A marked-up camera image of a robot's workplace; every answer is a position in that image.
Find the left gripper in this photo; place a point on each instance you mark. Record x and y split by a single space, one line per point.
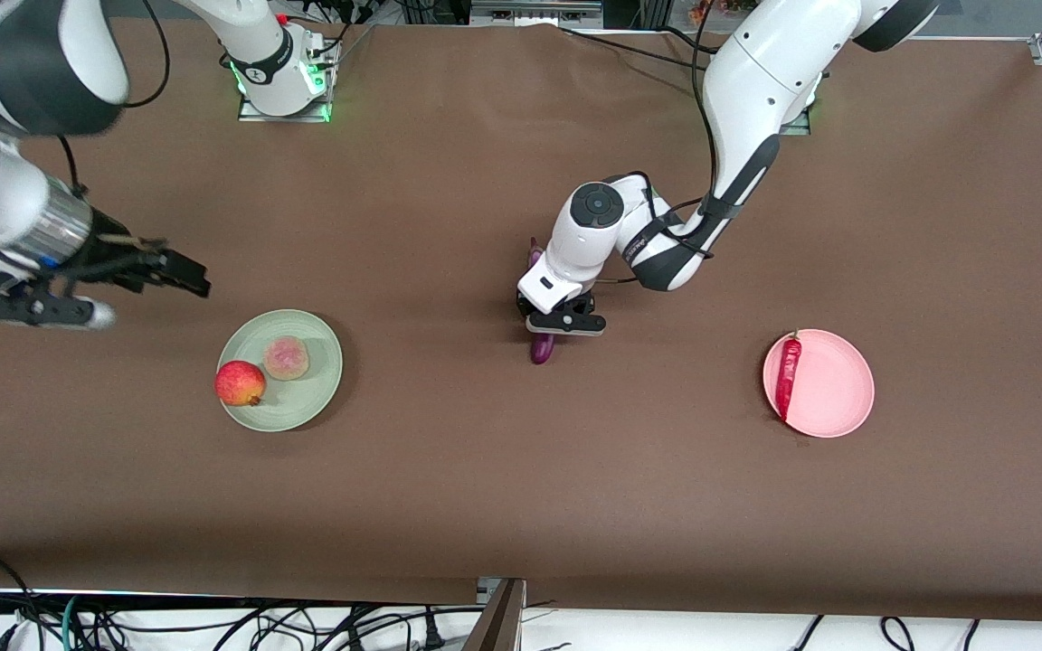
523 306

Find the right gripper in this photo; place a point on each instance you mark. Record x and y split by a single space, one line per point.
110 257

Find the purple eggplant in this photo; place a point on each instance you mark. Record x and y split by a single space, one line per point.
543 351

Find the red pomegranate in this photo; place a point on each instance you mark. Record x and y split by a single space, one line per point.
239 383

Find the pink yellow peach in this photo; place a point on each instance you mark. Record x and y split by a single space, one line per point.
287 358

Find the red chili pepper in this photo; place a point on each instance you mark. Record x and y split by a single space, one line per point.
788 375

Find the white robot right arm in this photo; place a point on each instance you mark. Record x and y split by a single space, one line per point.
87 45

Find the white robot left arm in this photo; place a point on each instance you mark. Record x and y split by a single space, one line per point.
756 72

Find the light green plate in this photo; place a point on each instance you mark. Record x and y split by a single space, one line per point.
304 402

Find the brown tablecloth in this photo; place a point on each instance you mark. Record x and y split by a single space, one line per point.
521 506

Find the grey metal box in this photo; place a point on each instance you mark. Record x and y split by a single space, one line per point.
530 14

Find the pink plate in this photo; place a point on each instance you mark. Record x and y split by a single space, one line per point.
838 383

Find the orange red background object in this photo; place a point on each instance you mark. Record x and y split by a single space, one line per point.
711 9

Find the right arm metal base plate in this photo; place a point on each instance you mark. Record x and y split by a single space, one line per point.
254 113

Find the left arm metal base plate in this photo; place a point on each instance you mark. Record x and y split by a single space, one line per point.
797 127

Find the grey metal post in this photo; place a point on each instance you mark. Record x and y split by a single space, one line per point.
498 624

